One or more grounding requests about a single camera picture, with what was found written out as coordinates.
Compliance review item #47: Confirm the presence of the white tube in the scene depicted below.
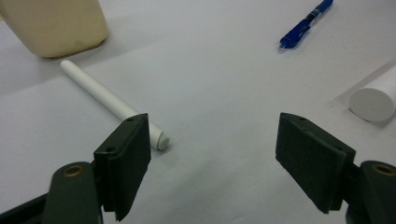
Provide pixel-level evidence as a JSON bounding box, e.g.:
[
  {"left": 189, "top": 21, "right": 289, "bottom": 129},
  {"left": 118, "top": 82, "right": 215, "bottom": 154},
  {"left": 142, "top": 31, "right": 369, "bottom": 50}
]
[{"left": 348, "top": 64, "right": 396, "bottom": 123}]

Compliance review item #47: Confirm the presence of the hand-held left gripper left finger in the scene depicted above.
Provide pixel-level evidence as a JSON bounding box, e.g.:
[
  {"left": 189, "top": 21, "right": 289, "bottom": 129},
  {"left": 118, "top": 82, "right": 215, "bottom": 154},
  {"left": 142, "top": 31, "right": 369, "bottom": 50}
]
[{"left": 92, "top": 113, "right": 152, "bottom": 222}]

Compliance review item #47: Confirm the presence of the beige pen holder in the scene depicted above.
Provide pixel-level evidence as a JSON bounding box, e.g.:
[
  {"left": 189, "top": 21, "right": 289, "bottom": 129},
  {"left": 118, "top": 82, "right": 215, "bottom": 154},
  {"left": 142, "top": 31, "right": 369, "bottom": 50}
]
[{"left": 0, "top": 0, "right": 110, "bottom": 59}]

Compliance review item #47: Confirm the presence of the white stick pen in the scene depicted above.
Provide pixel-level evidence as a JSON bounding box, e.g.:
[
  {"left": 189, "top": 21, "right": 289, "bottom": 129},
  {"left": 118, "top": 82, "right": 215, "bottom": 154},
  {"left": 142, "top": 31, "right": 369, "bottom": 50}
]
[{"left": 60, "top": 59, "right": 171, "bottom": 152}]

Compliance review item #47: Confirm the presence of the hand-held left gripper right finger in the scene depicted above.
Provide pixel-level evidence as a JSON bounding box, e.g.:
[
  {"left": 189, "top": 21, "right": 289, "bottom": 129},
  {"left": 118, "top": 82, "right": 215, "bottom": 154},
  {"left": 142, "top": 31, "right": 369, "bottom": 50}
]
[{"left": 275, "top": 112, "right": 357, "bottom": 215}]

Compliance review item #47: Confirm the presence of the blue pen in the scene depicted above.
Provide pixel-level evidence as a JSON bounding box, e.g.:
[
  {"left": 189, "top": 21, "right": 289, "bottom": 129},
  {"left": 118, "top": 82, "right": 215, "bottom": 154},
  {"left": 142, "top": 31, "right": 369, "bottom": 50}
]
[{"left": 278, "top": 0, "right": 334, "bottom": 50}]

